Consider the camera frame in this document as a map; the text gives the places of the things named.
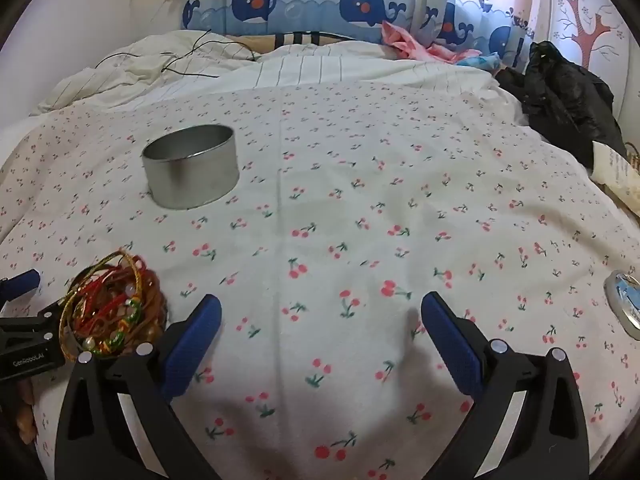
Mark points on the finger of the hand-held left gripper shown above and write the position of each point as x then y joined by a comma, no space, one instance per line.
50,312
22,281

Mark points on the white striped quilt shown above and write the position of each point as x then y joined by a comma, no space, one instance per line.
325,67

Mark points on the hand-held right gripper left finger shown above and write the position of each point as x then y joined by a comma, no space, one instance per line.
196,342

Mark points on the tree wall sticker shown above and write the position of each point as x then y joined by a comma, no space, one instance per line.
586,30

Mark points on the striped pillow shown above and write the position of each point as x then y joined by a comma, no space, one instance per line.
300,38

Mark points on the black jacket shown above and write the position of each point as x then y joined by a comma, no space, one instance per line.
560,95

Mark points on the person's left hand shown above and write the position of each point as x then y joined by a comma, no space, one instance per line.
24,410

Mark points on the cherry print bedsheet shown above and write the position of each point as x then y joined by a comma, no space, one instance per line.
325,185

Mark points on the round tin lid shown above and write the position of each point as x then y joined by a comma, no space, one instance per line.
625,305

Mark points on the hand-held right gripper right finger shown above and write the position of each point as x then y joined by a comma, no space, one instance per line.
450,345

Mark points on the round metal tin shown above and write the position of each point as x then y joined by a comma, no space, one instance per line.
192,180

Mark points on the pink cloth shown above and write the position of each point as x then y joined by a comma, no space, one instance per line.
400,37

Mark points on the brown woven basket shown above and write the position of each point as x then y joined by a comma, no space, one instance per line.
634,157

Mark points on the light blue cloth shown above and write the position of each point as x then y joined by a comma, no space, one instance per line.
482,61

